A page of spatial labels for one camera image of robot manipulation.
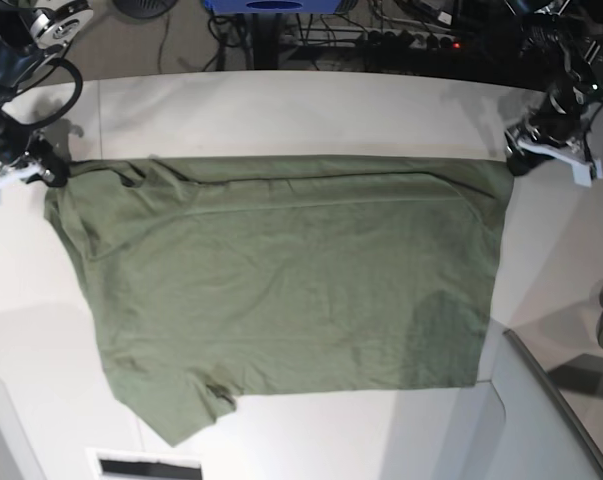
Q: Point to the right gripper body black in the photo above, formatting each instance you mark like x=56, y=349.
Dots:
x=17, y=141

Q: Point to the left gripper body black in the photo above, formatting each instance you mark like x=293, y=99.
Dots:
x=555, y=125

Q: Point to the green t-shirt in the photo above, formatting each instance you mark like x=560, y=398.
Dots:
x=213, y=279

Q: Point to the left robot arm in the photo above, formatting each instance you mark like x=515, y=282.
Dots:
x=548, y=26

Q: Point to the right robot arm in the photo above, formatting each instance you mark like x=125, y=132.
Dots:
x=34, y=36

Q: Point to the black round fan base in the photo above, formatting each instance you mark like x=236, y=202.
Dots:
x=144, y=9

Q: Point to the power strip with red light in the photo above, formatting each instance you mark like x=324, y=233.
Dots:
x=408, y=40

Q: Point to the grey metal stand right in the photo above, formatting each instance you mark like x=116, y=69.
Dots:
x=583, y=374

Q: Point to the blue plastic bin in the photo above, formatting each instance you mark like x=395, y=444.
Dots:
x=278, y=6

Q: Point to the black table leg post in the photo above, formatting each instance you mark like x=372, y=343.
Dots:
x=265, y=34

